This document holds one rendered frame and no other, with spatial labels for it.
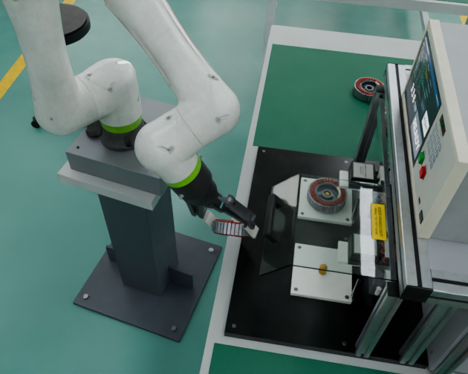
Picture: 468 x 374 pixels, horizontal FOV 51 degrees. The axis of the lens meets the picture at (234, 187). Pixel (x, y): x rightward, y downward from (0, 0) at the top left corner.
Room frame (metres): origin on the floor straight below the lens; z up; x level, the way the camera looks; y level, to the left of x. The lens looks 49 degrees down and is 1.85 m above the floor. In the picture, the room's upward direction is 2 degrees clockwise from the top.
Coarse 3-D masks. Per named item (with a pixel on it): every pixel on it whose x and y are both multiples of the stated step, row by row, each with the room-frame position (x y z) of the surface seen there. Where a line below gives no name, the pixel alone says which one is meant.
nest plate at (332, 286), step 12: (300, 276) 0.65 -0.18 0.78; (312, 276) 0.65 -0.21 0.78; (324, 276) 0.65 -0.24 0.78; (336, 276) 0.65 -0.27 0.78; (348, 276) 0.65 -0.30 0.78; (300, 288) 0.61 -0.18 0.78; (312, 288) 0.62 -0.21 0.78; (324, 288) 0.62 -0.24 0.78; (336, 288) 0.62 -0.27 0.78; (348, 288) 0.62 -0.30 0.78; (324, 300) 0.59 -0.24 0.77; (336, 300) 0.59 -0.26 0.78; (348, 300) 0.59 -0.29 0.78
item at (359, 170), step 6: (354, 162) 0.93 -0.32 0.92; (348, 168) 0.93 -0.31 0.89; (354, 168) 0.90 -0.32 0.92; (360, 168) 0.90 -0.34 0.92; (366, 168) 0.90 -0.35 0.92; (372, 168) 0.90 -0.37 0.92; (342, 174) 0.92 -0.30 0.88; (348, 174) 0.91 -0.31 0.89; (354, 174) 0.88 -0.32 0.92; (360, 174) 0.88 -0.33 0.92; (366, 174) 0.88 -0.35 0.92; (372, 174) 0.88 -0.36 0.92; (354, 180) 0.87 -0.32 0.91; (360, 180) 0.86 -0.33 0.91; (366, 180) 0.86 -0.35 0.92; (372, 180) 0.86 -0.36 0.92; (378, 180) 0.88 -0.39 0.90
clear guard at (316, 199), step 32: (288, 192) 0.70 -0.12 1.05; (320, 192) 0.69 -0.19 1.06; (352, 192) 0.69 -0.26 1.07; (384, 192) 0.69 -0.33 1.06; (288, 224) 0.61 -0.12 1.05; (320, 224) 0.60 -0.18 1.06; (352, 224) 0.60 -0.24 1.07; (288, 256) 0.52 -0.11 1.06; (320, 256) 0.52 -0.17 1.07; (352, 256) 0.53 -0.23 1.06; (384, 256) 0.53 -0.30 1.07
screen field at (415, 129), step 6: (414, 120) 0.82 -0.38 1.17; (414, 126) 0.80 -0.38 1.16; (414, 132) 0.79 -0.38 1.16; (420, 132) 0.75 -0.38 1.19; (414, 138) 0.77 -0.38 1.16; (420, 138) 0.74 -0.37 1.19; (414, 144) 0.76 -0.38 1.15; (420, 144) 0.72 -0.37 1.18; (414, 150) 0.74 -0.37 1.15; (414, 156) 0.73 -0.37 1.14
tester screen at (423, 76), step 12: (420, 60) 0.93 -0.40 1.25; (420, 72) 0.90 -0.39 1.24; (432, 72) 0.82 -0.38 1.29; (408, 84) 0.96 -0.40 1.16; (420, 84) 0.87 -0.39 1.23; (432, 84) 0.79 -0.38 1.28; (420, 96) 0.83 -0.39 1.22; (432, 96) 0.77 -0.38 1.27; (408, 108) 0.89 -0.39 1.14; (432, 108) 0.74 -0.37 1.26; (420, 120) 0.78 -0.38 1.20
